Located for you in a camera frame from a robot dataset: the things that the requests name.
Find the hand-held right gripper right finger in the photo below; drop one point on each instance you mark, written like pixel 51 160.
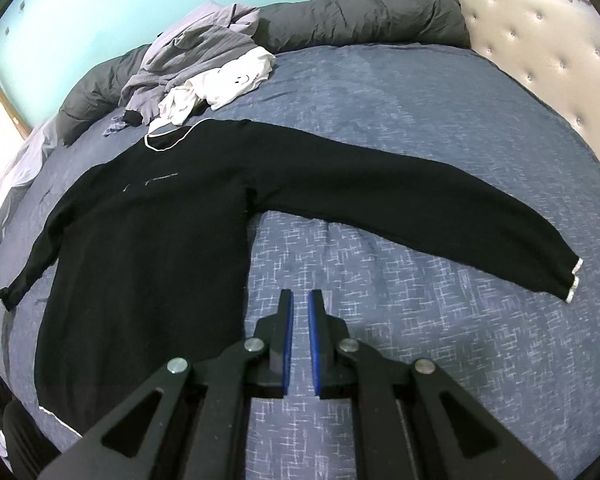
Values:
pixel 316 345

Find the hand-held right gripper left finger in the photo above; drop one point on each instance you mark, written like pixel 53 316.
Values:
pixel 286 345

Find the black sweater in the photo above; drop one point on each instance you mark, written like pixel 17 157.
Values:
pixel 155 240

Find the pile of grey white clothes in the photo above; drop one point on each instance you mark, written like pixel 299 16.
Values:
pixel 195 50

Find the light grey blanket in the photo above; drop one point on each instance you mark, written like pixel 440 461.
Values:
pixel 15 175

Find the dark cloth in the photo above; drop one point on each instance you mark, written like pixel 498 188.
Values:
pixel 27 435

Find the blue-grey thin garment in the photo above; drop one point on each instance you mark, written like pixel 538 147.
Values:
pixel 114 126

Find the small black garment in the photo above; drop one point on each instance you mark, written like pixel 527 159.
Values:
pixel 132 118

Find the blue sheeted bed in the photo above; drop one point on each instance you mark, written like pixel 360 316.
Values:
pixel 405 110

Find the cream white garment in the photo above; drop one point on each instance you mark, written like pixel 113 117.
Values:
pixel 180 105

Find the white smiley t-shirt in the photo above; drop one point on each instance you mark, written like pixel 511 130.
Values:
pixel 235 80

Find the dark grey rolled duvet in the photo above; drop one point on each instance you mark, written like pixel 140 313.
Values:
pixel 355 20

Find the cream tufted headboard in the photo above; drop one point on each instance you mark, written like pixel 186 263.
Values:
pixel 545 25

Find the wooden window frame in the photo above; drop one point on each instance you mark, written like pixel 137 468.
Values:
pixel 7 105

